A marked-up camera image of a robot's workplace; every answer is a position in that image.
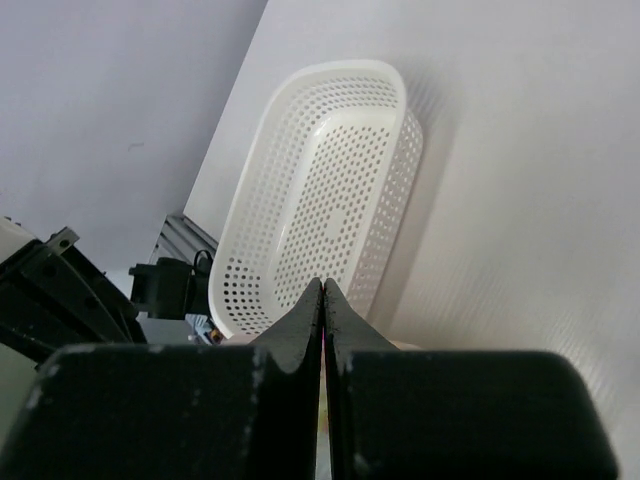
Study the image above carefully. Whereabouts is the white perforated plastic basket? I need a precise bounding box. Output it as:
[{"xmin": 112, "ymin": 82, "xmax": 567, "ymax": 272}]
[{"xmin": 208, "ymin": 60, "xmax": 423, "ymax": 338}]

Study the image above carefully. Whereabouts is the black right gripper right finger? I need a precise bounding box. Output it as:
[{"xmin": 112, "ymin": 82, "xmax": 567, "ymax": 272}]
[{"xmin": 324, "ymin": 280, "xmax": 619, "ymax": 479}]

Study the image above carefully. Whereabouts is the aluminium front rail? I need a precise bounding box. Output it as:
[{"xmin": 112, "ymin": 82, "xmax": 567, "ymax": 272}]
[{"xmin": 150, "ymin": 214, "xmax": 218, "ymax": 264}]

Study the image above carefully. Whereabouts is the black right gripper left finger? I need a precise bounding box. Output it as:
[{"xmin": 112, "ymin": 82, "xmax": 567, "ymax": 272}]
[{"xmin": 1, "ymin": 280, "xmax": 323, "ymax": 479}]

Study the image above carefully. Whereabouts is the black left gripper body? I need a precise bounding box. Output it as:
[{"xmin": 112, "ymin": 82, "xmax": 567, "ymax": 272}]
[{"xmin": 1, "ymin": 217, "xmax": 147, "ymax": 367}]

